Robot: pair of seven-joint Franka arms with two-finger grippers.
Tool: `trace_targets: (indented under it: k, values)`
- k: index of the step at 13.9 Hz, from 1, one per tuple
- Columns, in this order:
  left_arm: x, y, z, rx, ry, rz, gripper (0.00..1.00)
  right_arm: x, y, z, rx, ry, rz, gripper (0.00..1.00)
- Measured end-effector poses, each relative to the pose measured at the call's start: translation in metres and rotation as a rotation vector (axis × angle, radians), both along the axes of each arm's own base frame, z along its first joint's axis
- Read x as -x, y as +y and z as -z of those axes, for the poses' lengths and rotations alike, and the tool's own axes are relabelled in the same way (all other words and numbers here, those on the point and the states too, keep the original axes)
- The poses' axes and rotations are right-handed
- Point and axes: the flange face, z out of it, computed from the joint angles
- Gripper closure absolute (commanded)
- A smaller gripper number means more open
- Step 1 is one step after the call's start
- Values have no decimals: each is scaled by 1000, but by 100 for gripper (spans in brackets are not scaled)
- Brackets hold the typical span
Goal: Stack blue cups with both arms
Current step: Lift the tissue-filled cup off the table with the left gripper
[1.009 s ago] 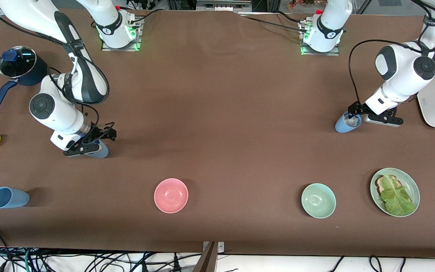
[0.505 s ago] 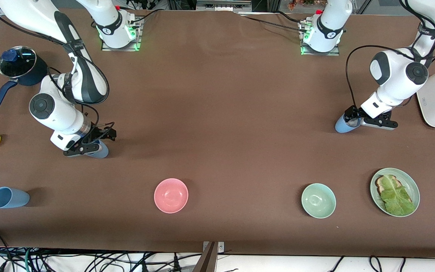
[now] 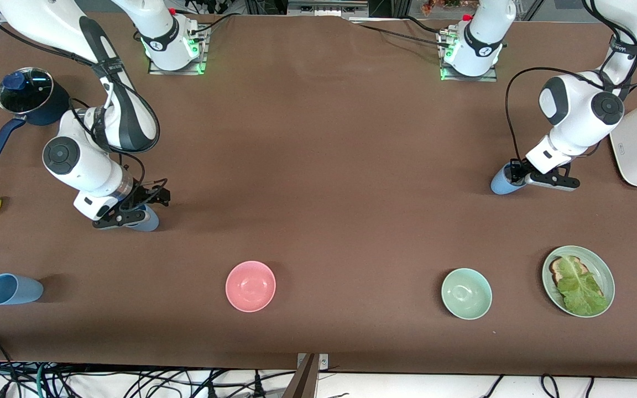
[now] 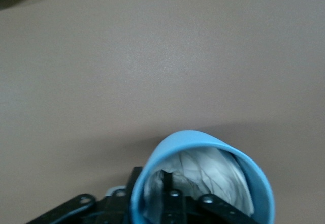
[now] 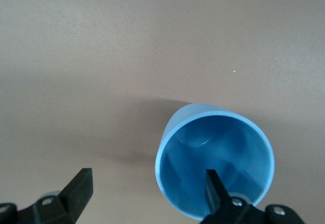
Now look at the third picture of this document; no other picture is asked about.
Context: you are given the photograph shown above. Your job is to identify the grey metal rack unit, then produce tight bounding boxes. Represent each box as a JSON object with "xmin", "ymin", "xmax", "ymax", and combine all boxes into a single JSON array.
[{"xmin": 287, "ymin": 0, "xmax": 369, "ymax": 17}]

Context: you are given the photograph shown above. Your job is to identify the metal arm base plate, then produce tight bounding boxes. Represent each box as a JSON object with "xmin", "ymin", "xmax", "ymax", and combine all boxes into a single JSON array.
[
  {"xmin": 148, "ymin": 22, "xmax": 208, "ymax": 76},
  {"xmin": 439, "ymin": 30, "xmax": 498, "ymax": 82}
]

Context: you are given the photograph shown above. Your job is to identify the black base power cable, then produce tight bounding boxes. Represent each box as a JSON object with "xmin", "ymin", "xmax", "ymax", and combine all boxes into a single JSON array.
[
  {"xmin": 349, "ymin": 17, "xmax": 447, "ymax": 49},
  {"xmin": 189, "ymin": 12, "xmax": 244, "ymax": 38}
]

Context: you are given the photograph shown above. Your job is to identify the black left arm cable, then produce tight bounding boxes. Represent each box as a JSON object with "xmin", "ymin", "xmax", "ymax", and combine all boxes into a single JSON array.
[{"xmin": 505, "ymin": 0, "xmax": 637, "ymax": 166}]

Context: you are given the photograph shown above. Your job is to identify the mint green bowl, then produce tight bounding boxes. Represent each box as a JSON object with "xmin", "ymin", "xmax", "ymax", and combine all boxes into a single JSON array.
[{"xmin": 441, "ymin": 268, "xmax": 493, "ymax": 321}]

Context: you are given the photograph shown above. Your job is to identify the blue plastic cup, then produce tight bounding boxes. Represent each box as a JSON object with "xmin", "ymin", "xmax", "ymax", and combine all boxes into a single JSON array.
[
  {"xmin": 130, "ymin": 205, "xmax": 160, "ymax": 232},
  {"xmin": 0, "ymin": 273, "xmax": 44, "ymax": 306},
  {"xmin": 490, "ymin": 164, "xmax": 527, "ymax": 195}
]

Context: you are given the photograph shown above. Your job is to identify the toasted bread slice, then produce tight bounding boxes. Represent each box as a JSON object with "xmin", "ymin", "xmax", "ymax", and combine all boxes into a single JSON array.
[{"xmin": 550, "ymin": 255, "xmax": 607, "ymax": 299}]

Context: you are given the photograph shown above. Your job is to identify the dark blue saucepan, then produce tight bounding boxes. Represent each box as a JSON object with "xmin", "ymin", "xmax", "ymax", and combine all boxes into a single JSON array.
[{"xmin": 0, "ymin": 66, "xmax": 71, "ymax": 164}]

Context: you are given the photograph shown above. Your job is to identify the metal table edge bracket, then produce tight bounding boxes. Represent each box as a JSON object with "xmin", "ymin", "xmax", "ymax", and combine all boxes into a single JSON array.
[{"xmin": 296, "ymin": 353, "xmax": 330, "ymax": 370}]

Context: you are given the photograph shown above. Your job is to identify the mint green plate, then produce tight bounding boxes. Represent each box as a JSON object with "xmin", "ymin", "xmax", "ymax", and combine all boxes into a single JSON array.
[{"xmin": 542, "ymin": 245, "xmax": 615, "ymax": 318}]

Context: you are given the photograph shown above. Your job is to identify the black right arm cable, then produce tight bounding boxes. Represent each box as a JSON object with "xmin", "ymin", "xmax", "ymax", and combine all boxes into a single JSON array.
[{"xmin": 69, "ymin": 61, "xmax": 162, "ymax": 191}]

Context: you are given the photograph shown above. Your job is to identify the colourful food items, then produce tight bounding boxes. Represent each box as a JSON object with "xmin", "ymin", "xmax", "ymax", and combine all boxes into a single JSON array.
[{"xmin": 421, "ymin": 0, "xmax": 481, "ymax": 15}]

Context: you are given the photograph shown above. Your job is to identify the glass lid with blue knob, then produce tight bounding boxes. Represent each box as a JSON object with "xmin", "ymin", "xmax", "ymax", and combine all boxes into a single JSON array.
[{"xmin": 0, "ymin": 67, "xmax": 54, "ymax": 114}]

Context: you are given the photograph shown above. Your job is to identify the green lettuce leaf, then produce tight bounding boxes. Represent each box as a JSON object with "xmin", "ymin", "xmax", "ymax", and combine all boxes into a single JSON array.
[{"xmin": 556, "ymin": 257, "xmax": 609, "ymax": 316}]

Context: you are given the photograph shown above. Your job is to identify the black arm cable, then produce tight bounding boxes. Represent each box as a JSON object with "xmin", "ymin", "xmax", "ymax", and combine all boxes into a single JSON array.
[
  {"xmin": 69, "ymin": 61, "xmax": 162, "ymax": 191},
  {"xmin": 505, "ymin": 0, "xmax": 637, "ymax": 166}
]

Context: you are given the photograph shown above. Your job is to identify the grey slanted pole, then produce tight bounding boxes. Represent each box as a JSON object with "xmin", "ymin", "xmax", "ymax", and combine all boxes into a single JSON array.
[{"xmin": 281, "ymin": 354, "xmax": 320, "ymax": 398}]

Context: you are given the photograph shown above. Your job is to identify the pink bowl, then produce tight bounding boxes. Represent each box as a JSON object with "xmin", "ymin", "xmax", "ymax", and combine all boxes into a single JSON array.
[{"xmin": 225, "ymin": 260, "xmax": 276, "ymax": 313}]

